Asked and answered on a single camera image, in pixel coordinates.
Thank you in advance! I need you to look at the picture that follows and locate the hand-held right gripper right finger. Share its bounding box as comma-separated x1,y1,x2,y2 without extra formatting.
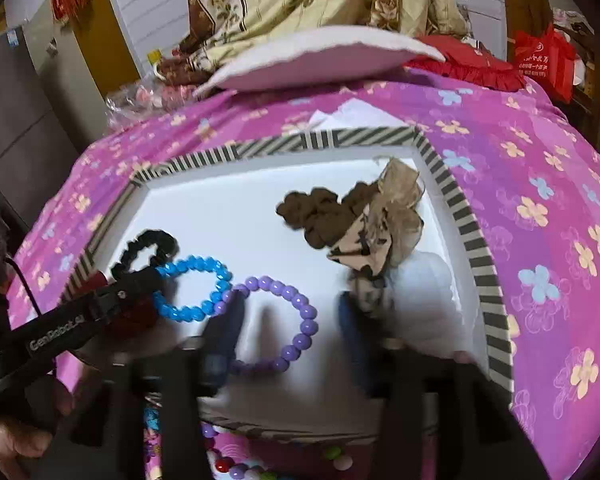
337,291,551,480

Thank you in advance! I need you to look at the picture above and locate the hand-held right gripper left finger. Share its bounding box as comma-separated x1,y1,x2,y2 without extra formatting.
55,290,246,480

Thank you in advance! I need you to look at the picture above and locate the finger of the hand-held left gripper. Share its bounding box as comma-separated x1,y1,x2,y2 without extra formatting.
104,266,170,309

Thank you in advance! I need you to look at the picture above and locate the red satin bow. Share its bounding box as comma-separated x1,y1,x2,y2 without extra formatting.
67,270,161,341

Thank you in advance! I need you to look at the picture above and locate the black scrunchie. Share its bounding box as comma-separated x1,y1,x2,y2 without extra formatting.
111,229,180,278

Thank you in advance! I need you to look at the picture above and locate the purple bead bracelet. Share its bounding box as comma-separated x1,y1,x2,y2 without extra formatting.
212,275,319,376

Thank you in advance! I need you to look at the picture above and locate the blue bead bracelet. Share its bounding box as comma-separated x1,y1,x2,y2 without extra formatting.
152,255,233,323

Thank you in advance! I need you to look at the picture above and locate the light blue fluffy scrunchie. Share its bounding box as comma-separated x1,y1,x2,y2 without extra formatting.
380,252,481,356

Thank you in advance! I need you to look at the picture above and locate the brown bow hair tie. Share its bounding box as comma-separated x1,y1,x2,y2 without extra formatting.
276,157,426,311

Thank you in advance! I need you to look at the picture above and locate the striped cardboard box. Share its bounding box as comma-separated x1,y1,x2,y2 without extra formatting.
62,126,516,443

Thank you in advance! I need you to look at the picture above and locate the person's left hand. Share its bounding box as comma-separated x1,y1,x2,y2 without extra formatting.
0,377,78,480

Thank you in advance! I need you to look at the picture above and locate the clear plastic bag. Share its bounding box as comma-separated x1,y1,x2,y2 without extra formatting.
105,80,201,126

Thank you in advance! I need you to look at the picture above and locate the grey cabinet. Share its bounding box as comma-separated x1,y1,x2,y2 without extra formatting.
0,10,81,201

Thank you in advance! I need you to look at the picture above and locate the white paper sheet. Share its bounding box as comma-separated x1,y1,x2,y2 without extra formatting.
310,96,381,133

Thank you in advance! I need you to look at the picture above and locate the pink floral bedsheet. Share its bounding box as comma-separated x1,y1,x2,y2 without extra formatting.
5,77,600,480

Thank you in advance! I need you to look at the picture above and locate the white pillow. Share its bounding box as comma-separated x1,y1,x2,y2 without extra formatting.
192,27,446,98

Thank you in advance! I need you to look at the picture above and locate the red ruffled cushion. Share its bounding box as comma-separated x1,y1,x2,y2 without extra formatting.
405,35,528,92

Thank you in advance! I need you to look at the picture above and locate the red shopping bag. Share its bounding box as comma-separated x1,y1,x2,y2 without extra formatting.
510,22,578,106

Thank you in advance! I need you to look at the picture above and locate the wooden shelf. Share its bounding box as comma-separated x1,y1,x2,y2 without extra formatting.
550,7,600,146

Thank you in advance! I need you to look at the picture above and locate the black cable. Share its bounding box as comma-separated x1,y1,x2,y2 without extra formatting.
2,255,38,316

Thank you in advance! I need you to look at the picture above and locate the multicolour bead bracelet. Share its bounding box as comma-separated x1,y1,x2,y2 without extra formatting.
142,405,356,480

